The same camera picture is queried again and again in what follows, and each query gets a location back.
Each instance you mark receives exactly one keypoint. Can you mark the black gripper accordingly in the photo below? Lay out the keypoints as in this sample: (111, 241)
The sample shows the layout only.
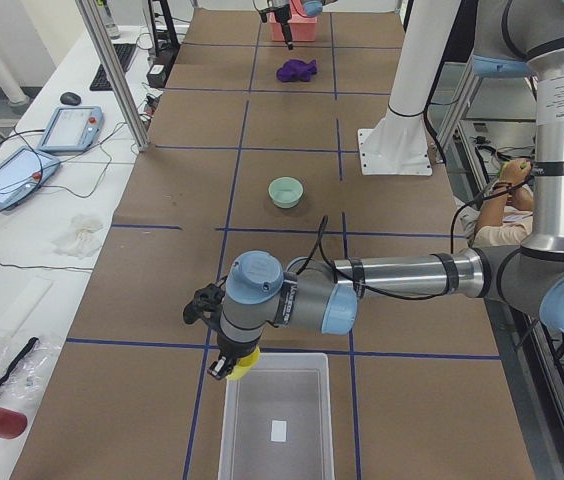
(235, 349)

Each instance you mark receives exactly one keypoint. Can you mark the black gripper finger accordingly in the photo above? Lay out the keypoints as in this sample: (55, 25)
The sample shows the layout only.
(287, 35)

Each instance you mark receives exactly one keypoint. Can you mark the yellow trash item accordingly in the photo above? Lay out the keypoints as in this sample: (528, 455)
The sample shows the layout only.
(239, 367)

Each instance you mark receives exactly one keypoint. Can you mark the purple microfiber cloth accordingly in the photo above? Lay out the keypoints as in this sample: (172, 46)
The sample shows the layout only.
(294, 70)

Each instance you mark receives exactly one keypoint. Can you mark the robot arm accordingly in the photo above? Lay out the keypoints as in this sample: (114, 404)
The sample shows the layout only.
(282, 10)

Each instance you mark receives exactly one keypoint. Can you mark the person's forearm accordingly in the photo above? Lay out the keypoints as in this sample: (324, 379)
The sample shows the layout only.
(492, 210)

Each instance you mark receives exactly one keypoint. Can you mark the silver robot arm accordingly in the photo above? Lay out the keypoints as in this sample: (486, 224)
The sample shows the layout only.
(517, 252)

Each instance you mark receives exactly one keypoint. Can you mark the clear plastic storage box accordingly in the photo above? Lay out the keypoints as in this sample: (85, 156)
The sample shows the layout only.
(284, 386)

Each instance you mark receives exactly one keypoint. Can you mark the black box device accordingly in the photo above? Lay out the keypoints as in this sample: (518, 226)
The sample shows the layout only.
(156, 76)

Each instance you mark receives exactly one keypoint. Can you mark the person's raised hand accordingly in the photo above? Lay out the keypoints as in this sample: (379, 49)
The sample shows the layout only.
(515, 171)

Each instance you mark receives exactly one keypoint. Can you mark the pink plastic bin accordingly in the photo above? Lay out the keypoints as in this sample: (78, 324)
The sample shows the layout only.
(303, 29)

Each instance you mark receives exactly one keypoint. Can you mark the white label card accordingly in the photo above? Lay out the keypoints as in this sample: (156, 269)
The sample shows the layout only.
(278, 431)

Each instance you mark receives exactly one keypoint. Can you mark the mint green bowl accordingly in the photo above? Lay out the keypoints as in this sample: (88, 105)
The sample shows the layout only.
(285, 192)

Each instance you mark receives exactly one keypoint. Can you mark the white crumpled cloth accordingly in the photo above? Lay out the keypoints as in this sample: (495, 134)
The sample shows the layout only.
(80, 240)

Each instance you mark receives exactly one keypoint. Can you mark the black computer mouse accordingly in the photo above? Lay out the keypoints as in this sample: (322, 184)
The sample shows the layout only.
(70, 99)

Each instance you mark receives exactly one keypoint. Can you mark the clear plastic bag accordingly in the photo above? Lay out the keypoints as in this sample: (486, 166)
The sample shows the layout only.
(26, 367)

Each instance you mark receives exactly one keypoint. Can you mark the upper teach pendant tablet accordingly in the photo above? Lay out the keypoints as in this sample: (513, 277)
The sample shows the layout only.
(71, 129)

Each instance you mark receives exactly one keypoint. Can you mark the teach pendant tablet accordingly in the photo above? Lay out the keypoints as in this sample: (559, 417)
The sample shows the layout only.
(71, 129)
(24, 172)

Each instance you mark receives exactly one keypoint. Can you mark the lower teach pendant tablet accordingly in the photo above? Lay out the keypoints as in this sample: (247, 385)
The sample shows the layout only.
(24, 172)

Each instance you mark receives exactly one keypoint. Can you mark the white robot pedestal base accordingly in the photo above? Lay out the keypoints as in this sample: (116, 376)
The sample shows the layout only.
(397, 145)

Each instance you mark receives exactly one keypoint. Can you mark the aluminium frame post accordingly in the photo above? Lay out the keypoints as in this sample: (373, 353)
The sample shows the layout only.
(109, 60)

